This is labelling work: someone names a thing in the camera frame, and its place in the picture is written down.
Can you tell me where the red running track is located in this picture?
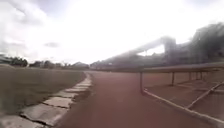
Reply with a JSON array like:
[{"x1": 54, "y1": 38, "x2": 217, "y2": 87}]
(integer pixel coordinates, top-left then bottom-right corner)
[{"x1": 54, "y1": 70, "x2": 224, "y2": 128}]

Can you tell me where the metal railing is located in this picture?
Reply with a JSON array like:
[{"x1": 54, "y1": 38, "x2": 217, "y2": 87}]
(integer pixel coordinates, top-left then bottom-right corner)
[{"x1": 138, "y1": 61, "x2": 224, "y2": 127}]

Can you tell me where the concrete slab kerb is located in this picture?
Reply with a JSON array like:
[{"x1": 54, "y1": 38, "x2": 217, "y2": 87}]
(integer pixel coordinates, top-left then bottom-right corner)
[{"x1": 0, "y1": 73, "x2": 94, "y2": 128}]

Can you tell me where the grass field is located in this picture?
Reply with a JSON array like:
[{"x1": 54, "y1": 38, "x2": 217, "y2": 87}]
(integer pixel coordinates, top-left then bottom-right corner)
[{"x1": 0, "y1": 65, "x2": 89, "y2": 117}]

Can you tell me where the row of distant trees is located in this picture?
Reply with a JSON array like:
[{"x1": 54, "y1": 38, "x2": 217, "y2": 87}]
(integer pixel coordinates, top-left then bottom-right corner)
[{"x1": 0, "y1": 54, "x2": 91, "y2": 70}]

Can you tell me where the grandstand building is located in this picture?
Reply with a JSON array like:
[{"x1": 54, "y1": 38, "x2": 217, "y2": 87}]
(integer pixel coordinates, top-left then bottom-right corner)
[{"x1": 89, "y1": 22, "x2": 224, "y2": 73}]

